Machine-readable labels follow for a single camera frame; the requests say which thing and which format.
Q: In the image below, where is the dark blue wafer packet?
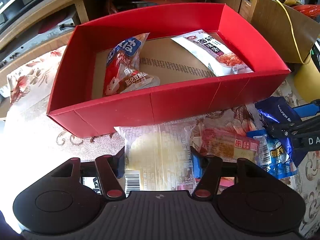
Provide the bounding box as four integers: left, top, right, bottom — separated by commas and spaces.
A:
254, 96, 306, 167

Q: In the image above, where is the clear bread bun packet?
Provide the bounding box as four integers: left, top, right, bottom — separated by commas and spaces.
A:
115, 121, 195, 194

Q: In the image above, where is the blue-topped orange snack bag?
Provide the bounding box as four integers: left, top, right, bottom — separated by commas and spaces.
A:
103, 33, 160, 96

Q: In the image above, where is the white spicy strips packet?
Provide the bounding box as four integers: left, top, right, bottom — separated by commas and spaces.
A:
172, 29, 253, 77

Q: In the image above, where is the yellow bucket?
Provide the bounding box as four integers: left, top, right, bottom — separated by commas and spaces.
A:
293, 55, 320, 103

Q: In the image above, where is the clear red-print snack pack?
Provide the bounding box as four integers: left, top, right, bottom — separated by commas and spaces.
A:
194, 128, 260, 162

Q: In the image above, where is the blue cartoon snack packet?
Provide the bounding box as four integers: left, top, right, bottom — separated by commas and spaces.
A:
247, 129, 297, 179

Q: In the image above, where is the floral beige tablecloth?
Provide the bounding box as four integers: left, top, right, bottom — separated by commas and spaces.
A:
0, 45, 320, 238

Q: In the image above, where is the brown cardboard box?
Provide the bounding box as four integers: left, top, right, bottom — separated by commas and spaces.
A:
239, 0, 319, 63

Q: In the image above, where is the red cardboard box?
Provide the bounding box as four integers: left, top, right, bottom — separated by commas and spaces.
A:
47, 3, 290, 138

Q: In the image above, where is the silver media player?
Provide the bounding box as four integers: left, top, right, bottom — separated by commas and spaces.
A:
1, 16, 79, 68

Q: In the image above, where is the wooden TV stand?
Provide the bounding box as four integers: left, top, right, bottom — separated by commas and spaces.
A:
0, 0, 246, 81

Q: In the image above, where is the yellow cable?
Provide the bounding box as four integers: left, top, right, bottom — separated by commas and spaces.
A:
240, 0, 311, 65

